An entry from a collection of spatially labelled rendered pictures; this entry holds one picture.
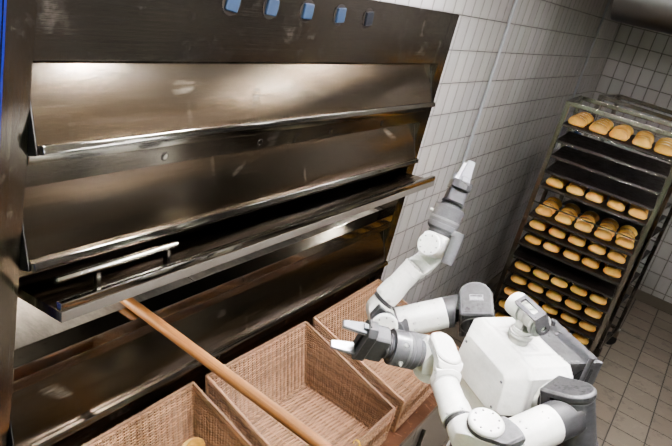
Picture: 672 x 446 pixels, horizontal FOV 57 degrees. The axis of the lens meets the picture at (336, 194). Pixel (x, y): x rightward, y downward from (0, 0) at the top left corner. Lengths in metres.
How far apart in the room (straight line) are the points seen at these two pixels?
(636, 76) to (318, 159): 4.26
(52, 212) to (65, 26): 0.40
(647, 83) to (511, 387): 4.64
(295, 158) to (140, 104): 0.71
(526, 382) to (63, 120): 1.20
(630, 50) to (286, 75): 4.50
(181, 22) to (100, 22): 0.21
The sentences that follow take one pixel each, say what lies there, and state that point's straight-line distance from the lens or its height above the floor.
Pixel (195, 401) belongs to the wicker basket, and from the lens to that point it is 2.16.
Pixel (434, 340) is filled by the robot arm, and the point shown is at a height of 1.41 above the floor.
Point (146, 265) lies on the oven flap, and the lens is 1.61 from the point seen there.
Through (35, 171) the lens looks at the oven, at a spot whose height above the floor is 1.66.
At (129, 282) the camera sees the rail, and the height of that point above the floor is 1.43.
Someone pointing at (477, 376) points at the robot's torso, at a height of 1.29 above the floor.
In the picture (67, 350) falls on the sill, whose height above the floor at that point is 1.17.
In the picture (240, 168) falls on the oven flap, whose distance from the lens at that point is 1.85.
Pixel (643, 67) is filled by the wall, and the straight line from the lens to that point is 6.03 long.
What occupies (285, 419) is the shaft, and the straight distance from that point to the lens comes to 1.53.
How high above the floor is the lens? 2.20
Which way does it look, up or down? 20 degrees down
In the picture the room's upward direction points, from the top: 14 degrees clockwise
